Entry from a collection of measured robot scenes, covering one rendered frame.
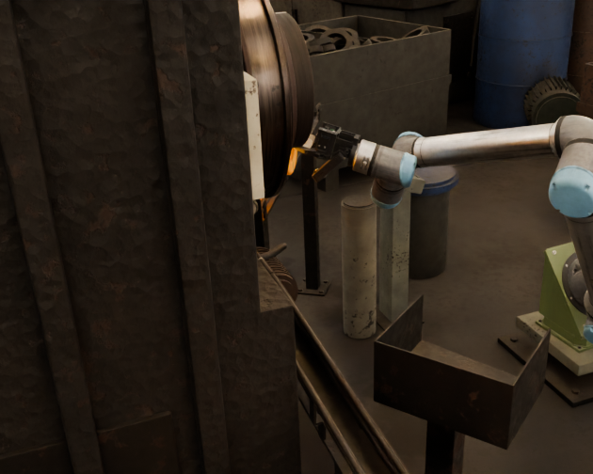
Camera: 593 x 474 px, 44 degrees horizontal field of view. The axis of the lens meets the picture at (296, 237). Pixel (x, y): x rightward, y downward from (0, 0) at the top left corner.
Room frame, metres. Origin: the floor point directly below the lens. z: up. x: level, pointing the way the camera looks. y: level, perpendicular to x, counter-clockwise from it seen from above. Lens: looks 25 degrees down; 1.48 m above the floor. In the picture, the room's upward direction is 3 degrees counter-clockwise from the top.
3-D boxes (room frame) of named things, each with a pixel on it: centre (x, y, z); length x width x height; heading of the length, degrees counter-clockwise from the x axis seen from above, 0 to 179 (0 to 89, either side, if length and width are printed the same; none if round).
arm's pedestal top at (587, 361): (2.06, -0.95, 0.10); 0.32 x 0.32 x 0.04; 19
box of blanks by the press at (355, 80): (4.24, -0.27, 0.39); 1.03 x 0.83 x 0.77; 125
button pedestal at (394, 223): (2.39, -0.35, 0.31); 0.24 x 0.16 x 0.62; 20
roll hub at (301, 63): (1.53, 0.02, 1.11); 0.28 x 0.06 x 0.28; 20
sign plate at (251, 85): (1.14, 0.10, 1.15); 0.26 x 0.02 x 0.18; 20
